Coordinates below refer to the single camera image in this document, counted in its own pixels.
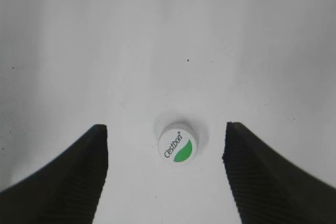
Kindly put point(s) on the white green bottle cap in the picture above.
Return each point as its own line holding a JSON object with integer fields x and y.
{"x": 177, "y": 144}

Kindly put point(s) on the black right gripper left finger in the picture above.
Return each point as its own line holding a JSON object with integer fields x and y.
{"x": 66, "y": 190}

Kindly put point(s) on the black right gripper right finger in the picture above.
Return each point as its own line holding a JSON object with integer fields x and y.
{"x": 267, "y": 188}

